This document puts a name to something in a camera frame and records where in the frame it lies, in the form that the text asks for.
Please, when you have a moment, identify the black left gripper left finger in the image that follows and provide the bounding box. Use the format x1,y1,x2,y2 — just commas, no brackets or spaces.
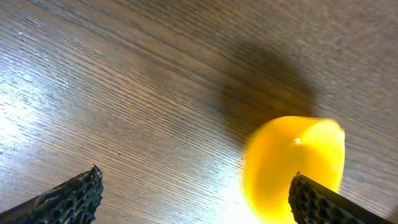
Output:
1,166,104,224

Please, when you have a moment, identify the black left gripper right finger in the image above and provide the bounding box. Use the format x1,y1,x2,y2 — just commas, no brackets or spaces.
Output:
288,172,393,224

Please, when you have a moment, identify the yellow plastic measuring scoop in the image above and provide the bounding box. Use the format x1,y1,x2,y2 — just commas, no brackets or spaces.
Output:
241,116,345,223

